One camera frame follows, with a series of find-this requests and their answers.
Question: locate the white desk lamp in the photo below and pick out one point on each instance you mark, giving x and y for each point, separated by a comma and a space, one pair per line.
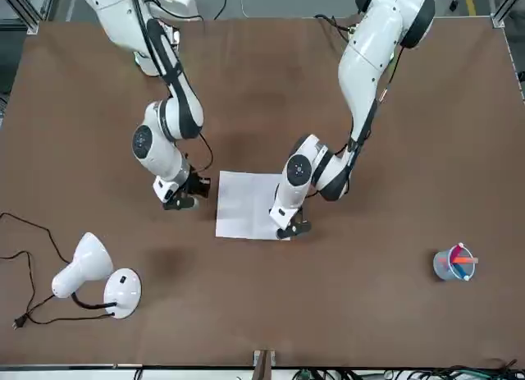
90, 257

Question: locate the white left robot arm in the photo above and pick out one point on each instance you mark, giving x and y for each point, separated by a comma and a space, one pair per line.
369, 47

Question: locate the white A4 paper sheet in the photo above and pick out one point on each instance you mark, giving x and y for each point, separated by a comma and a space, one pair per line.
242, 203

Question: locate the aluminium frame profile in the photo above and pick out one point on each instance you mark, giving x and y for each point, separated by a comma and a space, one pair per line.
28, 10
506, 6

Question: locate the aluminium table post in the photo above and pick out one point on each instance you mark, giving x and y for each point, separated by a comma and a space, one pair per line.
264, 365

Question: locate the blue pen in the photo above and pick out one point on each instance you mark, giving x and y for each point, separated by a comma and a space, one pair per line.
463, 271

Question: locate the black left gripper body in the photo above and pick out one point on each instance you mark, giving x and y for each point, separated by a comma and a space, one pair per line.
300, 216

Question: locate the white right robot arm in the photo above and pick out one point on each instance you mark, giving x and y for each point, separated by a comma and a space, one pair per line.
160, 158

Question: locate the clear plastic pen cup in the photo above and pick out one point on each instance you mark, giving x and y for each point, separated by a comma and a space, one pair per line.
443, 269

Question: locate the red pen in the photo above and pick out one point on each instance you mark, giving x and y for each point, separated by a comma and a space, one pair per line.
465, 259

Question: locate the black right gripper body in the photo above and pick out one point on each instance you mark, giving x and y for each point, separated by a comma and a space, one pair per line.
199, 186

